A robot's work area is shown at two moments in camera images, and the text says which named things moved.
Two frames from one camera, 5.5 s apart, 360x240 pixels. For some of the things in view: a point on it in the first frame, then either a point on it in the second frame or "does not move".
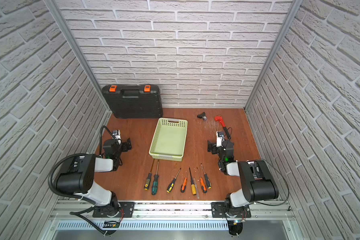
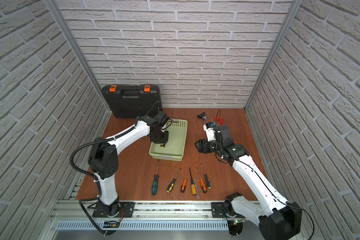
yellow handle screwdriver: [193, 186] does not move
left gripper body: [123, 148] → [162, 137]
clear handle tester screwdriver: [197, 193] does not move
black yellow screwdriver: [172, 183] does not move
